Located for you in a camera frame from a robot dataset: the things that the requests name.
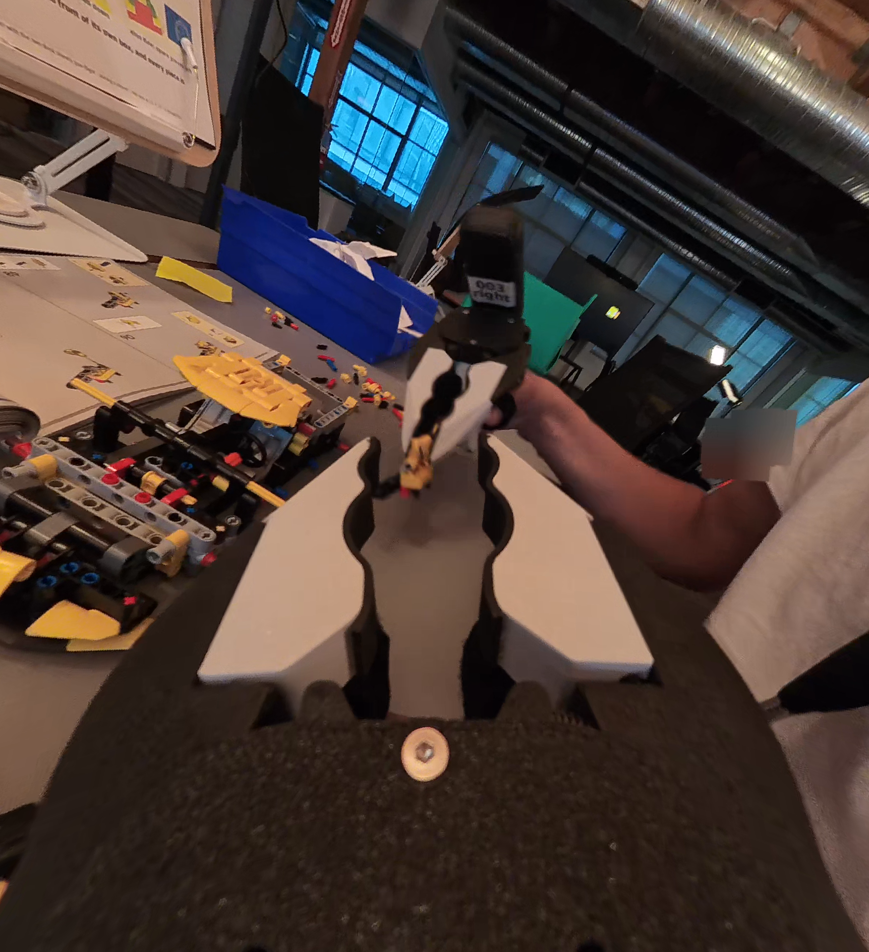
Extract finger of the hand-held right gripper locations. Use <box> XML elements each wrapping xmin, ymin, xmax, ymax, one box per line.
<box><xmin>433</xmin><ymin>361</ymin><xmax>507</xmax><ymax>460</ymax></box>
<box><xmin>401</xmin><ymin>348</ymin><xmax>452</xmax><ymax>452</ymax></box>

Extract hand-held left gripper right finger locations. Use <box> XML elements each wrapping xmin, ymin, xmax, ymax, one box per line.
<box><xmin>477</xmin><ymin>433</ymin><xmax>656</xmax><ymax>709</ymax></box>

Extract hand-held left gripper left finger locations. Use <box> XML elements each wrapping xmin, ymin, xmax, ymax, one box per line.
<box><xmin>198</xmin><ymin>437</ymin><xmax>381</xmax><ymax>709</ymax></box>

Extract yellow toy brick assembly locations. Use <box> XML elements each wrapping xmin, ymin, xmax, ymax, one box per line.
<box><xmin>378</xmin><ymin>435</ymin><xmax>437</xmax><ymax>499</ymax></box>

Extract white jointed stand arm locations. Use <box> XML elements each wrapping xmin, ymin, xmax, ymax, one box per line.
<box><xmin>21</xmin><ymin>130</ymin><xmax>128</xmax><ymax>211</ymax></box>

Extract person's right forearm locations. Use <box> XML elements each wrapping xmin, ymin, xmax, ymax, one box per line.
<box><xmin>538</xmin><ymin>387</ymin><xmax>782</xmax><ymax>594</ymax></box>

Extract person's right hand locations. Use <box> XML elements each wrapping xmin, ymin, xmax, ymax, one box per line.
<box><xmin>482</xmin><ymin>370</ymin><xmax>563</xmax><ymax>432</ymax></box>

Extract scattered small toy pins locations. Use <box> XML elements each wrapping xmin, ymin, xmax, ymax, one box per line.
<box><xmin>265</xmin><ymin>303</ymin><xmax>400</xmax><ymax>412</ymax></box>

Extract green tote bin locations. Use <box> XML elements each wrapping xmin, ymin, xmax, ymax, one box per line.
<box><xmin>520</xmin><ymin>271</ymin><xmax>599</xmax><ymax>377</ymax></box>

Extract black monitor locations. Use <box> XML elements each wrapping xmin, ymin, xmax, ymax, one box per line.
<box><xmin>538</xmin><ymin>249</ymin><xmax>656</xmax><ymax>359</ymax></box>
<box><xmin>243</xmin><ymin>59</ymin><xmax>325</xmax><ymax>229</ymax></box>

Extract white crumpled paper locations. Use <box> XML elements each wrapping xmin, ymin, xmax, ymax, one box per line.
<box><xmin>309</xmin><ymin>237</ymin><xmax>416</xmax><ymax>337</ymax></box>

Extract blue storage bin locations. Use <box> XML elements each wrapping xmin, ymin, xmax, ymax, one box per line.
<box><xmin>217</xmin><ymin>186</ymin><xmax>440</xmax><ymax>365</ymax></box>

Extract large paned window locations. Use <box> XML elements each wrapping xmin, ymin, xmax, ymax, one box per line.
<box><xmin>296</xmin><ymin>45</ymin><xmax>450</xmax><ymax>211</ymax></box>

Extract yellow toy car model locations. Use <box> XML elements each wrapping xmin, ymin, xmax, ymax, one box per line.
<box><xmin>0</xmin><ymin>350</ymin><xmax>357</xmax><ymax>657</ymax></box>

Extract yellow pointed flat piece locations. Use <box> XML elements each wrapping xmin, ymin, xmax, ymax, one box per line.
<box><xmin>66</xmin><ymin>617</ymin><xmax>157</xmax><ymax>654</ymax></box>

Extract wooden beam red label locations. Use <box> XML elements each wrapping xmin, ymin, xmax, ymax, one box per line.
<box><xmin>306</xmin><ymin>0</ymin><xmax>370</xmax><ymax>166</ymax></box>

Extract yellow flat sheet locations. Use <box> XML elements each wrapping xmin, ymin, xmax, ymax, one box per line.
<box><xmin>155</xmin><ymin>255</ymin><xmax>233</xmax><ymax>304</ymax></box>

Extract wooden framed sign board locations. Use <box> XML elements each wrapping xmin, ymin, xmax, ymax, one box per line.
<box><xmin>0</xmin><ymin>0</ymin><xmax>222</xmax><ymax>169</ymax></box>

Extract black lanyard cord clip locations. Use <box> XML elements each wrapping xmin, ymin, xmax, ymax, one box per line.
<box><xmin>761</xmin><ymin>606</ymin><xmax>869</xmax><ymax>720</ymax></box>

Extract metal ceiling duct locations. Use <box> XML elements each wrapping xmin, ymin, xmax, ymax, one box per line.
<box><xmin>628</xmin><ymin>0</ymin><xmax>869</xmax><ymax>218</ymax></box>

